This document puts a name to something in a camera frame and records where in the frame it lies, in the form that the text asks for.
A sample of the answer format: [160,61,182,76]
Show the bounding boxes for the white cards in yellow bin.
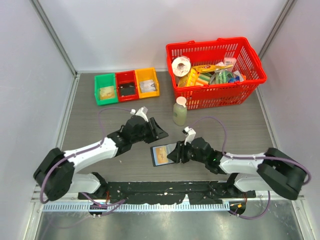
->
[139,79,157,93]

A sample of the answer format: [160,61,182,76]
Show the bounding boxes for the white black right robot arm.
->
[167,137,308,200]

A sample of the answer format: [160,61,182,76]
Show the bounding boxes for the gold cards in green bin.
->
[99,86,116,100]

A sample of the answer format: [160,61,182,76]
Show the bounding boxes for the green plastic bin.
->
[94,73,119,106]

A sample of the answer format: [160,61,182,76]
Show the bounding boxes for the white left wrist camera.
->
[130,106,149,122]

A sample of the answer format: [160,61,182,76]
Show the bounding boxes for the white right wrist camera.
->
[182,126,196,145]

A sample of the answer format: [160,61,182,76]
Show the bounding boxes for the white slotted cable duct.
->
[42,201,230,213]

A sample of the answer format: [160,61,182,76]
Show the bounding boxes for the yellow plastic bin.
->
[134,67,160,99]

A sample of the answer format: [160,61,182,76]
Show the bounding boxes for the green packaged item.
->
[209,69,234,85]

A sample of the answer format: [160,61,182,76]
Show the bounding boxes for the black cards in red bin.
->
[119,82,136,97]

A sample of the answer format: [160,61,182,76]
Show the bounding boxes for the red shopping basket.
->
[165,37,267,110]

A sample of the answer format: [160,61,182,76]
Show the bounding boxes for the yellow green sponge pack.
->
[186,68,212,87]

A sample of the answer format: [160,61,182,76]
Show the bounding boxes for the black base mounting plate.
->
[88,181,256,205]

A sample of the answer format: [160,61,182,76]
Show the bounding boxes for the red plastic bin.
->
[115,70,139,103]

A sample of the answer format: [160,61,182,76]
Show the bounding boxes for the yellow snack bag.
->
[192,64,233,74]

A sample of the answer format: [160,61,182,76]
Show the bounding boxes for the green liquid soap bottle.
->
[173,96,187,126]

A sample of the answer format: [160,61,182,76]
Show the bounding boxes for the white toilet paper roll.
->
[171,56,191,78]

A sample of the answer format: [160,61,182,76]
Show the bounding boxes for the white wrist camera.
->
[182,126,196,145]
[130,106,149,122]

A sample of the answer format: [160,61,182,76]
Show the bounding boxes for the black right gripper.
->
[167,138,207,164]

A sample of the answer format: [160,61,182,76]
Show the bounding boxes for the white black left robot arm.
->
[33,115,168,202]

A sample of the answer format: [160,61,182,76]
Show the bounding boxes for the white pink carton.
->
[223,57,237,66]

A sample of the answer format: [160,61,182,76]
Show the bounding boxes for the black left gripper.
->
[131,117,168,144]

